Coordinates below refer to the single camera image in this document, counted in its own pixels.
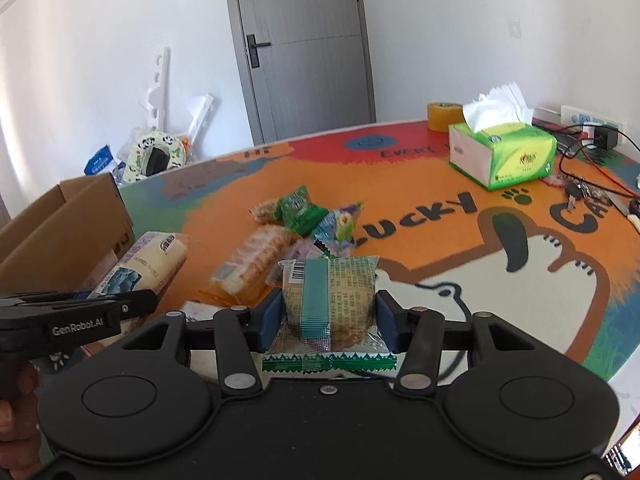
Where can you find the person's left hand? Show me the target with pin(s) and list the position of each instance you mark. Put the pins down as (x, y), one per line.
(20, 440)

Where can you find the tall white plastic rack part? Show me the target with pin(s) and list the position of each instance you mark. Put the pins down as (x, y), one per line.
(159, 85)

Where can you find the clear cookie packet green stripe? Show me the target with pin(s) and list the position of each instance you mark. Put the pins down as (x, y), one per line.
(345, 290)

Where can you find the white power strip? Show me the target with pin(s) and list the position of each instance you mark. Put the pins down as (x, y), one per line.
(572, 115)

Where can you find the green snack packet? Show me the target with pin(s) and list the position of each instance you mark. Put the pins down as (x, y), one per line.
(300, 210)

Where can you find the purple snack packet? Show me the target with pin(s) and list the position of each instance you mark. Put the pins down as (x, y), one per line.
(305, 250)

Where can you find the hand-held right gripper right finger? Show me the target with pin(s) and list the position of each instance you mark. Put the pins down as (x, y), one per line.
(385, 320)

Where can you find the bunch of keys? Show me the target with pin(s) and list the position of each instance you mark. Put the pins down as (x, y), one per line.
(575, 191)

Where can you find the white plug adapter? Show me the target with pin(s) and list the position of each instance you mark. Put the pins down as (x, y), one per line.
(591, 127)

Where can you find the green tissue box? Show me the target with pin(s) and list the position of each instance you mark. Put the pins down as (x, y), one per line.
(510, 160)

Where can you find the black flat case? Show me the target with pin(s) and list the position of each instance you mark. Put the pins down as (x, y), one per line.
(567, 141)

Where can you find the white blank wall plate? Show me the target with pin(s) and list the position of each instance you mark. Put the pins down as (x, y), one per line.
(515, 29)

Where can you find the grey door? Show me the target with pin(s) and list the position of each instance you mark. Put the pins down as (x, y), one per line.
(300, 60)

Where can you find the brown cardboard box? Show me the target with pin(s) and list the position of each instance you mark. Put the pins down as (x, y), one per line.
(75, 230)

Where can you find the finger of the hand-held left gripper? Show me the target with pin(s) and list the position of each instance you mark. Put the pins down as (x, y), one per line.
(50, 299)
(140, 302)

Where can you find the brown tape roll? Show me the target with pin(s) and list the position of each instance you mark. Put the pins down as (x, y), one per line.
(442, 117)

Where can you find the blue plastic bag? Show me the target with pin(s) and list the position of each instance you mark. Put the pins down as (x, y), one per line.
(98, 162)

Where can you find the short white plastic rack part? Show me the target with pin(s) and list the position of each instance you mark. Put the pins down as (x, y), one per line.
(200, 112)

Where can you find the orange bread packet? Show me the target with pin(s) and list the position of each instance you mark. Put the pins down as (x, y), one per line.
(255, 255)

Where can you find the white blue bread packet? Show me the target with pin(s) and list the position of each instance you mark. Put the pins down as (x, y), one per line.
(150, 260)

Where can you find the teal small snack packet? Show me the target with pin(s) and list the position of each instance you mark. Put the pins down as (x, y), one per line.
(340, 222)

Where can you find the white packet black label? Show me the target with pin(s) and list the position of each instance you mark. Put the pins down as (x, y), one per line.
(197, 310)

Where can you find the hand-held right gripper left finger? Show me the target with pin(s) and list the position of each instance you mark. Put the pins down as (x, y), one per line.
(270, 320)

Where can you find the golden pastry packet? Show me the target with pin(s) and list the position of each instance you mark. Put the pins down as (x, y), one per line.
(265, 212)

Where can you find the black charger adapter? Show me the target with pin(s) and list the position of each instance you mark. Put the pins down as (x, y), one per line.
(607, 139)

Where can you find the panda print toilet seat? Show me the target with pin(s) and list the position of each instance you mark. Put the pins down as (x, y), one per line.
(132, 162)

